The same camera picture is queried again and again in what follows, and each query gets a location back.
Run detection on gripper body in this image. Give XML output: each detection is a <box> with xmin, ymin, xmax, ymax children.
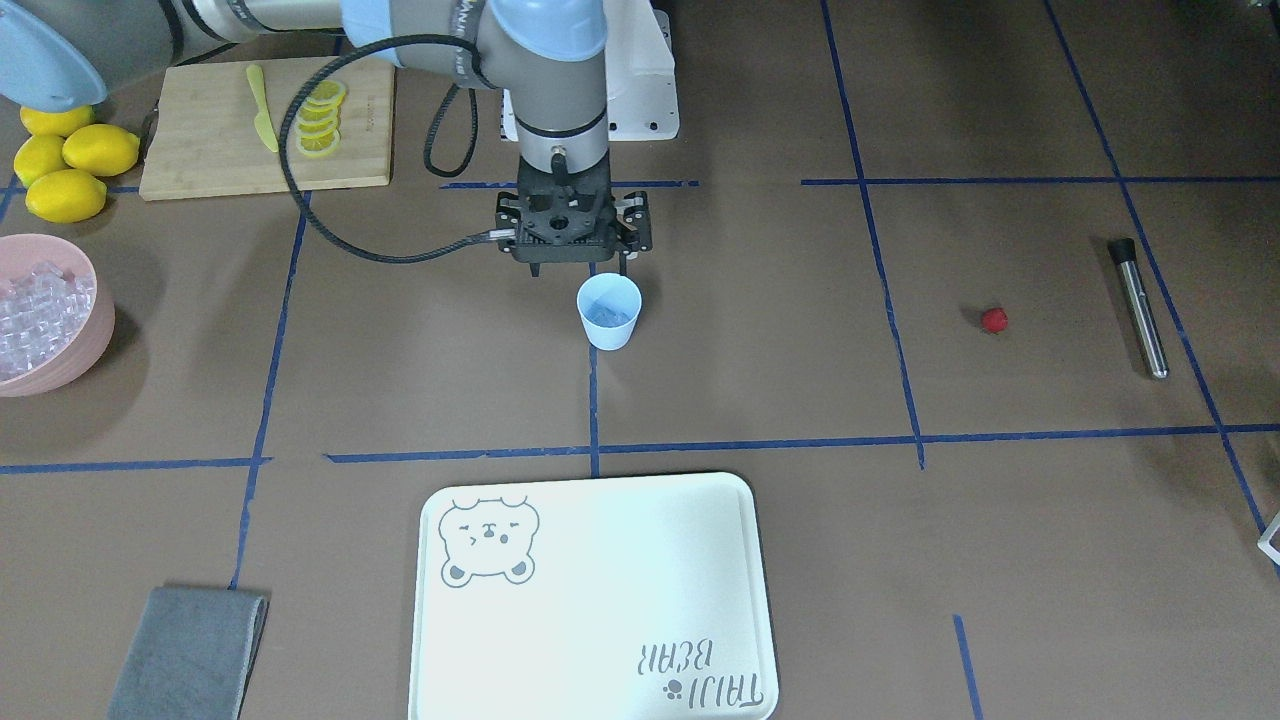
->
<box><xmin>495</xmin><ymin>160</ymin><xmax>653</xmax><ymax>266</ymax></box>

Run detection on grey folded cloth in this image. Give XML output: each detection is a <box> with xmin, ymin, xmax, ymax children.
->
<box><xmin>106</xmin><ymin>585</ymin><xmax>269</xmax><ymax>719</ymax></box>

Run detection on pink bowl of ice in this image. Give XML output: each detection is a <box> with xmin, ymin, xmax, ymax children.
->
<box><xmin>1</xmin><ymin>233</ymin><xmax>115</xmax><ymax>398</ymax></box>

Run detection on light blue cup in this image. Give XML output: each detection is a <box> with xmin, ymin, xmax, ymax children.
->
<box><xmin>575</xmin><ymin>273</ymin><xmax>643</xmax><ymax>351</ymax></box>

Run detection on red strawberry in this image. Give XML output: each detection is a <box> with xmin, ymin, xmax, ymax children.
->
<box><xmin>980</xmin><ymin>307</ymin><xmax>1010</xmax><ymax>334</ymax></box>

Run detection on lemon slices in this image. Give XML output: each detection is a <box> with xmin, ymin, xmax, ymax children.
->
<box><xmin>291</xmin><ymin>79</ymin><xmax>347</xmax><ymax>158</ymax></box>

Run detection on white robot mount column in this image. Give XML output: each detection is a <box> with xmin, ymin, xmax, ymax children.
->
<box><xmin>484</xmin><ymin>1</ymin><xmax>680</xmax><ymax>164</ymax></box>

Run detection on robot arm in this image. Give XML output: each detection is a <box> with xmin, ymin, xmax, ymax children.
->
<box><xmin>3</xmin><ymin>1</ymin><xmax>653</xmax><ymax>275</ymax></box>

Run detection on clear cup rack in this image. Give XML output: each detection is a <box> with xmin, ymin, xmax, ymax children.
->
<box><xmin>1257</xmin><ymin>512</ymin><xmax>1280</xmax><ymax>568</ymax></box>

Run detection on yellow lemon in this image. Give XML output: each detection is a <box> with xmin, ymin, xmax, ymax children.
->
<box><xmin>12</xmin><ymin>135</ymin><xmax>69</xmax><ymax>188</ymax></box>
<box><xmin>19</xmin><ymin>105</ymin><xmax>96</xmax><ymax>138</ymax></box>
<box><xmin>26</xmin><ymin>169</ymin><xmax>108</xmax><ymax>224</ymax></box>
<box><xmin>61</xmin><ymin>123</ymin><xmax>141</xmax><ymax>177</ymax></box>

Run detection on yellow plastic knife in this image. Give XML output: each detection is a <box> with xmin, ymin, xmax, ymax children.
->
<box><xmin>244</xmin><ymin>63</ymin><xmax>279</xmax><ymax>154</ymax></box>

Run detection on cream bear tray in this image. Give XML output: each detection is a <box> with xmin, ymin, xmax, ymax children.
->
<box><xmin>407</xmin><ymin>471</ymin><xmax>780</xmax><ymax>719</ymax></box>

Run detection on wooden cutting board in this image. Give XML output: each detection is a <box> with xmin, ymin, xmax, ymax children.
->
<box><xmin>140</xmin><ymin>54</ymin><xmax>396</xmax><ymax>202</ymax></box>

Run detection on steel muddler black handle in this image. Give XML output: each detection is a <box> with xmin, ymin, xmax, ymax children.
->
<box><xmin>1106</xmin><ymin>238</ymin><xmax>1169</xmax><ymax>380</ymax></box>

